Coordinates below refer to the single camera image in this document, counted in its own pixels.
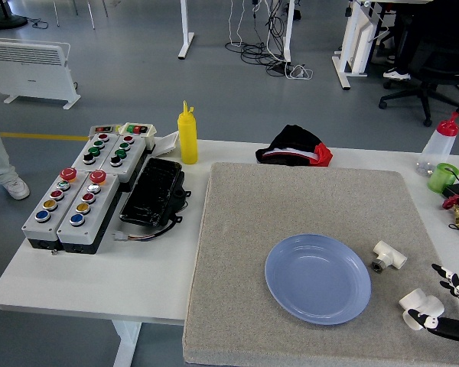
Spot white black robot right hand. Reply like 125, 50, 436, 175
407, 263, 459, 343

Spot plain white tee pipe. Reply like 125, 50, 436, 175
399, 288, 445, 330

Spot white tee pipe metal thread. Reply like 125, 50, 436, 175
370, 240, 409, 271

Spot blue round plate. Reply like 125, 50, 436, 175
264, 233, 373, 326

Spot green translucent cup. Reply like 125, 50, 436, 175
427, 162, 459, 194

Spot clear squeeze bottle red cap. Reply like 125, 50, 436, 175
415, 111, 459, 177

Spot grey-brown mat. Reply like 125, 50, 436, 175
182, 161, 459, 367

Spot black red folded cloth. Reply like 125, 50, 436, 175
255, 124, 334, 168

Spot seated person's white shoe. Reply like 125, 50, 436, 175
382, 67, 412, 82

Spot black office chair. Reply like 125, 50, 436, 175
378, 0, 459, 128

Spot yellow squeeze bottle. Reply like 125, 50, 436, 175
177, 100, 199, 166

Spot white table leg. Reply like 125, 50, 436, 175
112, 320, 142, 367

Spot black plastic housing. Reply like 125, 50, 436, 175
119, 157, 192, 227

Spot white desk leg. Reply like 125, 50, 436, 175
177, 0, 196, 60
281, 0, 295, 64

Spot small white plastic box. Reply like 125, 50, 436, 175
155, 131, 181, 158

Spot grey box red green buttons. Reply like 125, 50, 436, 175
99, 134, 148, 184
71, 132, 118, 173

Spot grey button box emergency stop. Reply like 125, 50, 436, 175
21, 167, 91, 252
56, 170, 120, 255

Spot person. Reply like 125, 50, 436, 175
0, 112, 31, 201

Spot white electric heater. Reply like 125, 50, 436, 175
0, 37, 82, 111

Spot black round stand base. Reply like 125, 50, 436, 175
0, 0, 29, 31

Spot white desk frame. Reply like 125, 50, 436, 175
331, 0, 391, 91

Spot black floor cables bundle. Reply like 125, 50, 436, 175
224, 0, 294, 77

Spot white switch box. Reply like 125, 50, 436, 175
118, 122, 158, 151

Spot grey switch box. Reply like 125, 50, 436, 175
88, 124, 123, 138

